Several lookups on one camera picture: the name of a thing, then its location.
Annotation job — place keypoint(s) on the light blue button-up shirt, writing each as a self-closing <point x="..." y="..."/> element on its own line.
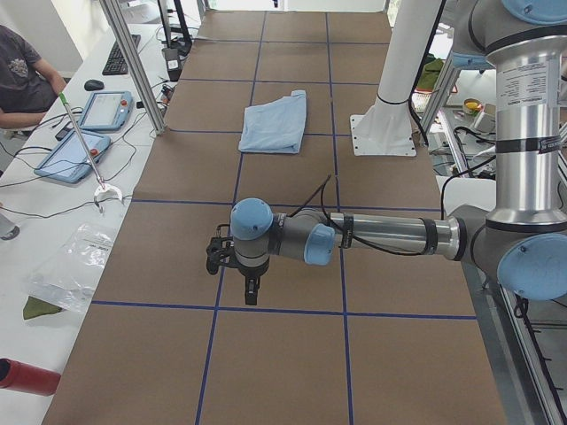
<point x="276" y="127"/>

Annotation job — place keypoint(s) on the aluminium frame post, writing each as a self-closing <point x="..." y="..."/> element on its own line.
<point x="118" y="25"/>

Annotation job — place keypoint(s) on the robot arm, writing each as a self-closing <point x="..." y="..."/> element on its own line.
<point x="521" y="242"/>

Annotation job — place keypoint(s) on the near blue teach pendant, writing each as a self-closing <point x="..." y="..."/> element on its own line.
<point x="68" y="162"/>

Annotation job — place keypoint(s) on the reacher grabber stick tool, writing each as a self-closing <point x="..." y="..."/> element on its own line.
<point x="103" y="187"/>

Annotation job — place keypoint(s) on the seated person in grey shirt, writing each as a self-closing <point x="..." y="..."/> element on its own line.
<point x="29" y="84"/>

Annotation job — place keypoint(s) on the green cloth piece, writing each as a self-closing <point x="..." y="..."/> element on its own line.
<point x="35" y="308"/>

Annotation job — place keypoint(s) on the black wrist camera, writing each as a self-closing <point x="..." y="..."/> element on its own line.
<point x="220" y="251"/>

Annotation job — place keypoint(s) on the black computer keyboard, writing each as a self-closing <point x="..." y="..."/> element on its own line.
<point x="116" y="63"/>

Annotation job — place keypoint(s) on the red cylindrical bottle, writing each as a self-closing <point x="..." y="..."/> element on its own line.
<point x="26" y="378"/>

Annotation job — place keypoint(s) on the clear plastic bag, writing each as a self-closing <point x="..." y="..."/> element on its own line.
<point x="68" y="279"/>

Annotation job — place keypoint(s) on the white camera mast pedestal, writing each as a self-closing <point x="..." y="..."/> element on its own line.
<point x="385" y="129"/>

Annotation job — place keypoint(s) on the blue teach pendant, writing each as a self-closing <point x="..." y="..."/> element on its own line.
<point x="68" y="162"/>
<point x="106" y="111"/>

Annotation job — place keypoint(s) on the black computer mouse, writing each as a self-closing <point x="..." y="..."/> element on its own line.
<point x="93" y="85"/>

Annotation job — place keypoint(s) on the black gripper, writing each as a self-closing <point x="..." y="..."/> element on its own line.
<point x="250" y="272"/>

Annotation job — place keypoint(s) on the far blue teach pendant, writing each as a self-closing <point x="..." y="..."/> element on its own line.
<point x="106" y="111"/>

